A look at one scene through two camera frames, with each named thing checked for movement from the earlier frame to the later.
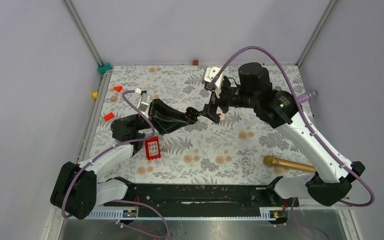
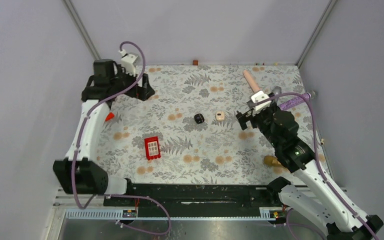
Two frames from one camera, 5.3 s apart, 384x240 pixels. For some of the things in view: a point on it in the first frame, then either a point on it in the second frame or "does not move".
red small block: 109,116 does not move
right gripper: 212,115 to 252,115
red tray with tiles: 153,148 does not move
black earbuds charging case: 191,114 to 199,118
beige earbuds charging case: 222,117 does not move
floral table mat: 205,151 does not move
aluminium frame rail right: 330,6 does not move
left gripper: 160,117 to 144,92
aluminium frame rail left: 104,76 does not move
